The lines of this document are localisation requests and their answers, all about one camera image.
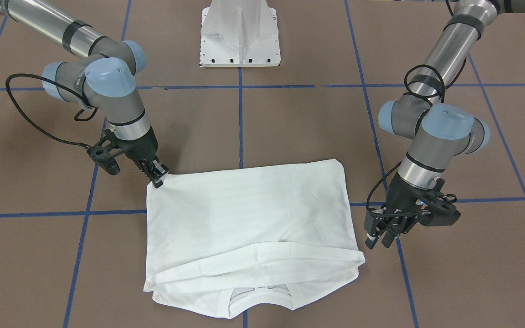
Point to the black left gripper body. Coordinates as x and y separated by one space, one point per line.
401 193

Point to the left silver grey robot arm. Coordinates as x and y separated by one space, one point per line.
438 131

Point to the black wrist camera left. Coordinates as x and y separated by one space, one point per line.
439 209

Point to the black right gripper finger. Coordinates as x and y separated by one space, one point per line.
156 178
159 170

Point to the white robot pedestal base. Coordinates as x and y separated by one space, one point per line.
239 34

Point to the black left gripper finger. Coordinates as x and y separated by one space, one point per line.
391 235
372 238

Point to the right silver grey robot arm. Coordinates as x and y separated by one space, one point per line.
102 79

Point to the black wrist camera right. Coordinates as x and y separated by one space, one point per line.
106 150

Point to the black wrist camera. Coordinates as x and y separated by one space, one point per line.
439 209
106 150

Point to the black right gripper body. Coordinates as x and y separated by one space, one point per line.
143 147

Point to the white printed long-sleeve shirt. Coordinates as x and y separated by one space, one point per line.
219 243

